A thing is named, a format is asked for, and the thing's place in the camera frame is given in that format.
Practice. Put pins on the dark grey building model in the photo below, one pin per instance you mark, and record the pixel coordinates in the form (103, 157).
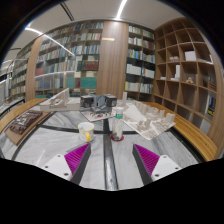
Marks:
(98, 101)

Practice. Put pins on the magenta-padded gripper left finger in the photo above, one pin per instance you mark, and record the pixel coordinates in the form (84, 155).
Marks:
(76, 158)

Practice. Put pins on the dark bookshelf wall with books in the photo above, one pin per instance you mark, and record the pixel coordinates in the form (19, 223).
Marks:
(76, 50)

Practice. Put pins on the wooden cubby shelf unit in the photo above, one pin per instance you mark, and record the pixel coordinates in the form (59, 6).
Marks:
(186, 80)

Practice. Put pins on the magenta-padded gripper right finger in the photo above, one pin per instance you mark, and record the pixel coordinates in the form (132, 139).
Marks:
(146, 159)

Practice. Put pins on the white city block model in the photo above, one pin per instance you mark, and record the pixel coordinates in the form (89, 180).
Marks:
(146, 121)

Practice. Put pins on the flat white model red dots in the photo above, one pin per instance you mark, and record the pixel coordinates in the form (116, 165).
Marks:
(95, 116)

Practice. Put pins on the clear plastic bottle green label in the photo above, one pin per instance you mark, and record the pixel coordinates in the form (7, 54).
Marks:
(117, 128)

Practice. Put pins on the dark brown model on board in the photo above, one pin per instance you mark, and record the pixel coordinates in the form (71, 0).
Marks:
(25, 121)

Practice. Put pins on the ceiling light strips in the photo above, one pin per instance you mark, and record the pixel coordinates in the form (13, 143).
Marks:
(120, 10)

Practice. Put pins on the white building model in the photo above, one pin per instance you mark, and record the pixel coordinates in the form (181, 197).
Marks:
(58, 101)

